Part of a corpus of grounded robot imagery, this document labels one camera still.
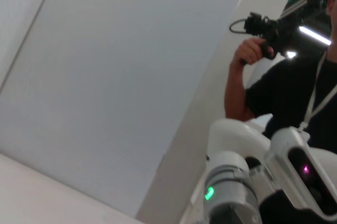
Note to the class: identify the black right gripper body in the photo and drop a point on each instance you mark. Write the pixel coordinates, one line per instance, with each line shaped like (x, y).
(276, 211)

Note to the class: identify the black handheld teleoperation controller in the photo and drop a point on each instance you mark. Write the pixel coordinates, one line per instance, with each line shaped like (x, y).
(276, 33)

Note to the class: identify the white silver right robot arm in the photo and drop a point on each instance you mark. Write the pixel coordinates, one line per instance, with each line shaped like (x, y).
(231, 140)

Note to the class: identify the person right forearm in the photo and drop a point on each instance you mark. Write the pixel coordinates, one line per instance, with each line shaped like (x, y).
(235, 90)

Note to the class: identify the person right hand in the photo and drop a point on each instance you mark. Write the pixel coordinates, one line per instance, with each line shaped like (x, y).
(250, 51)

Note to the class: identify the person in dark clothes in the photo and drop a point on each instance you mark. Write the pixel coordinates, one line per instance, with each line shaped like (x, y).
(284, 90)

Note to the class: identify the small bright ceiling light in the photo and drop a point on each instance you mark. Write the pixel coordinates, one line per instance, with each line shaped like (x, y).
(291, 55)

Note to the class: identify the long fluorescent ceiling light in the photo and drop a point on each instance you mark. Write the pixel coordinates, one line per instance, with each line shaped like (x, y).
(313, 34)

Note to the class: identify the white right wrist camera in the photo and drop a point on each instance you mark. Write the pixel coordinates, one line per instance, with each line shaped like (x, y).
(284, 145)

